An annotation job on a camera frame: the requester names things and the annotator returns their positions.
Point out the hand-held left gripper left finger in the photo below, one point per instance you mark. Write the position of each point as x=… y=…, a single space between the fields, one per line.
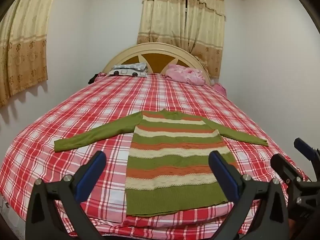
x=91 y=177

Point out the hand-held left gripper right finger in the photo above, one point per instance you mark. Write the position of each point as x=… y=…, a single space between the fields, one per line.
x=225 y=175

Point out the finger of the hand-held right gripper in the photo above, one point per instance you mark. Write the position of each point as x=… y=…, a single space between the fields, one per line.
x=303 y=147
x=282 y=166

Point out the green striped knit sweater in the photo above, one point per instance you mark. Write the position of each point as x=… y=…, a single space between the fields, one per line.
x=170 y=160

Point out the bed with red plaid sheet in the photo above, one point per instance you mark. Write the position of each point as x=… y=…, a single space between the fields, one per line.
x=100 y=105

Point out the pink cloth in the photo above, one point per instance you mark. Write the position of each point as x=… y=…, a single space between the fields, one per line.
x=220 y=88

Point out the dark object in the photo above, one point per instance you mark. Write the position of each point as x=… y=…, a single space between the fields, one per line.
x=93 y=79

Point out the pink pillow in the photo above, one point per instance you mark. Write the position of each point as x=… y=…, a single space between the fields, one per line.
x=185 y=75

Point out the grey patterned folded cloth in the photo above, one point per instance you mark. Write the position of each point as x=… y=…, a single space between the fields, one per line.
x=127 y=70

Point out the cream wooden headboard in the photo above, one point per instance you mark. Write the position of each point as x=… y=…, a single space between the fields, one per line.
x=140 y=52

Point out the beige floral curtain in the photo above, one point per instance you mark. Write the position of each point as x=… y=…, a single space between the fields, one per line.
x=25 y=42
x=205 y=25
x=162 y=17

